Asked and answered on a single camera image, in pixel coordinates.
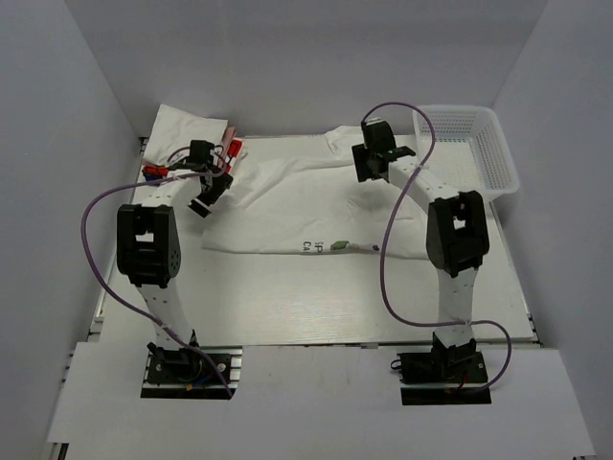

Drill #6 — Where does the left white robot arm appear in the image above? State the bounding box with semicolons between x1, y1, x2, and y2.
117;140;233;351

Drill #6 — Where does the white t shirt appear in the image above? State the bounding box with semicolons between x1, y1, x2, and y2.
144;104;228;166
200;126;427;260

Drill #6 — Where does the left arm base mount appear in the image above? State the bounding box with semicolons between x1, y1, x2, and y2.
140;342;243;401

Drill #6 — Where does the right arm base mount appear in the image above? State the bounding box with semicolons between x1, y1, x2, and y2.
390;337;491;406

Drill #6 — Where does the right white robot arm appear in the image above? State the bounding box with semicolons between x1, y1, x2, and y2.
352;118;489;354

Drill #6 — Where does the red printed t shirt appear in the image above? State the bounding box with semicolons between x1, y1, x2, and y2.
142;137;244;182

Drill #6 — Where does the white plastic basket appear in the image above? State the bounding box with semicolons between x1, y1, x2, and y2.
413;104;520;201

